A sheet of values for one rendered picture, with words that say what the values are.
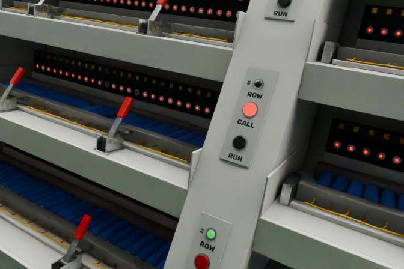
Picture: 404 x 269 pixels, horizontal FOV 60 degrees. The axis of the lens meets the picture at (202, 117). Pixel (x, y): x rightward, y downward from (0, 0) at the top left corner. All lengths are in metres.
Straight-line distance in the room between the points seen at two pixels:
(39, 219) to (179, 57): 0.38
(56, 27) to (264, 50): 0.39
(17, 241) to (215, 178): 0.37
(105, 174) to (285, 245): 0.27
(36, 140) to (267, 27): 0.41
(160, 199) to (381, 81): 0.30
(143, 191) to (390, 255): 0.30
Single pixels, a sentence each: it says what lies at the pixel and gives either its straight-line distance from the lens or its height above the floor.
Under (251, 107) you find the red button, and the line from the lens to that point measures 0.43.
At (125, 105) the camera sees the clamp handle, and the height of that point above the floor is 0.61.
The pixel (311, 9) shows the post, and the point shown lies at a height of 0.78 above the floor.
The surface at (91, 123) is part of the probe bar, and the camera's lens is 0.64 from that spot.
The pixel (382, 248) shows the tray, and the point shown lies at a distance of 0.44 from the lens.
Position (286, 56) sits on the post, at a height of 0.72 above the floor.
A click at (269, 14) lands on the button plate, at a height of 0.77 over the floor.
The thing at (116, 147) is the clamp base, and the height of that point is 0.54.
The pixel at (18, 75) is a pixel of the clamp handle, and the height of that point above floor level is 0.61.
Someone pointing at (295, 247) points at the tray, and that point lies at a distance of 0.42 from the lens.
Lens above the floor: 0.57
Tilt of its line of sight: 6 degrees up
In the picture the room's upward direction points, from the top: 18 degrees clockwise
